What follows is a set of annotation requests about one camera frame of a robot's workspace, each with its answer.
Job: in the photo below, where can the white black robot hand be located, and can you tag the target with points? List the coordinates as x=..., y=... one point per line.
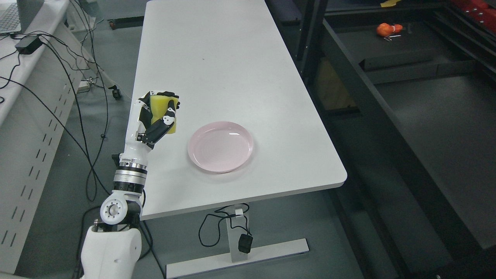
x=141, y=137

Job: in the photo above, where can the green yellow sponge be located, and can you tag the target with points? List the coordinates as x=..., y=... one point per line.
x=163, y=109

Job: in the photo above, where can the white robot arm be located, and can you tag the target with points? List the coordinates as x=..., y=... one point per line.
x=113, y=244

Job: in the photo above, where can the orange object on shelf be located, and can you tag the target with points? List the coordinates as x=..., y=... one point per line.
x=385, y=29

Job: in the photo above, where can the black metal shelf rack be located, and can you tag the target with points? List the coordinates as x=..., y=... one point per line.
x=412, y=116

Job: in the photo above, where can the pink plate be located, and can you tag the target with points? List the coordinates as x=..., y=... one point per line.
x=220, y=147

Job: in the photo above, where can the white table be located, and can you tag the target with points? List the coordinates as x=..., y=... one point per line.
x=227, y=62

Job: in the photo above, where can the white perforated desk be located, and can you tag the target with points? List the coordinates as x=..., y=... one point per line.
x=36, y=99

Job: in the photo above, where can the black power adapter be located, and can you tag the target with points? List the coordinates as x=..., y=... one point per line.
x=28, y=44

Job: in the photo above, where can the black adapter under table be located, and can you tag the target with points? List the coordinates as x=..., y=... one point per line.
x=245, y=242

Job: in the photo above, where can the grey laptop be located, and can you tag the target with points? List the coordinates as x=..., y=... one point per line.
x=17, y=15

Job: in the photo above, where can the yellow tape piece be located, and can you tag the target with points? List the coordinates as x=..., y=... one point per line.
x=389, y=3

